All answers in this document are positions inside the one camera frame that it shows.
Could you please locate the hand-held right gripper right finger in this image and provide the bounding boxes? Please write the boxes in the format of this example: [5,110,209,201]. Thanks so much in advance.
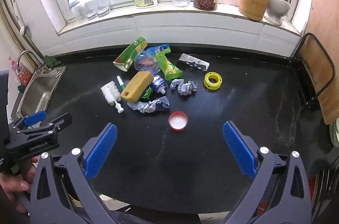
[222,121,313,224]

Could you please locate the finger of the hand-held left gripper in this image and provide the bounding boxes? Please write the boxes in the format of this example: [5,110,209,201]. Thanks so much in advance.
[21,113,72,139]
[11,111,47,132]

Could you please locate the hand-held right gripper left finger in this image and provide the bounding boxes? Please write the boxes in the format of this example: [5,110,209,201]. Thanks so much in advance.
[29,123,118,224]

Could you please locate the green translucent plastic shell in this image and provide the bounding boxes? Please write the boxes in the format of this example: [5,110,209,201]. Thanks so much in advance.
[139,87,154,101]

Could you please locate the blue and white toothpaste tube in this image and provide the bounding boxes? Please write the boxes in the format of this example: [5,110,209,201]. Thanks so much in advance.
[150,75,167,95]

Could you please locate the person's left hand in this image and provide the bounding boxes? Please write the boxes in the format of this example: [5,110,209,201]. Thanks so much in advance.
[0,156,40,211]

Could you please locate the stainless steel sink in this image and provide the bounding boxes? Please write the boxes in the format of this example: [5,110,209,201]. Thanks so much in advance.
[12,65,67,124]

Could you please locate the white sponge brush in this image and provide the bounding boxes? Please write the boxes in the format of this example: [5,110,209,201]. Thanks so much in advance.
[101,82,125,115]

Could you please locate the green cloth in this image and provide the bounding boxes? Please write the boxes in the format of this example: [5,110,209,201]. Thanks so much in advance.
[44,55,63,68]

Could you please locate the chrome faucet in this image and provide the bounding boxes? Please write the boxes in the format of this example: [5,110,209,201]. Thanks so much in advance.
[16,50,44,73]

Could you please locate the red bottle cap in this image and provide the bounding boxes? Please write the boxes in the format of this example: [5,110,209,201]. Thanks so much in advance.
[169,111,189,131]

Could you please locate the crumpled blue foil wrapper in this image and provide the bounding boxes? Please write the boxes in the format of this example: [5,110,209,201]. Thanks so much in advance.
[127,96,170,115]

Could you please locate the yellow tape spool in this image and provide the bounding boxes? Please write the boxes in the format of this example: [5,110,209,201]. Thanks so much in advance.
[203,72,221,90]

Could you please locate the yellow sponge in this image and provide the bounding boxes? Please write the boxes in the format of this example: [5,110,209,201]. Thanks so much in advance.
[120,71,154,103]

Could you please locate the crumpled paper ball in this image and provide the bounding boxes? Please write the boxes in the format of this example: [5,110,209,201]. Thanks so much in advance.
[170,78,199,95]

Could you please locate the silver blister pack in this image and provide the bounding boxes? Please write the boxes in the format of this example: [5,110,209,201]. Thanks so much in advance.
[179,53,210,72]

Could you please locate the blue clear plastic packaging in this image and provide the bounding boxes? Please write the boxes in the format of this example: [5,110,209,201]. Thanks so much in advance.
[134,51,162,75]

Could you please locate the green and blue snack packet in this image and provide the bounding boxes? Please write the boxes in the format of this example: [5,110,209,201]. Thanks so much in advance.
[147,44,183,81]

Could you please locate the small blue-lidded glass jar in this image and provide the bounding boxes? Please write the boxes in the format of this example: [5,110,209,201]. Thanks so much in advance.
[70,0,88,24]

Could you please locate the wooden cutting board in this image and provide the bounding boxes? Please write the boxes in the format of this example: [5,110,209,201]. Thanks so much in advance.
[300,36,339,125]

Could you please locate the small clear glass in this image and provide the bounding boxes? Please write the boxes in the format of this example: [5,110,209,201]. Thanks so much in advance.
[85,0,97,19]
[95,0,111,17]

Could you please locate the stone mortar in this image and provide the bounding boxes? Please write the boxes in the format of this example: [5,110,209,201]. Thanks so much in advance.
[263,0,291,26]

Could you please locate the black wire rack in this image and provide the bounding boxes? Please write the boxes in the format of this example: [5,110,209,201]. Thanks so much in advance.
[290,33,336,108]

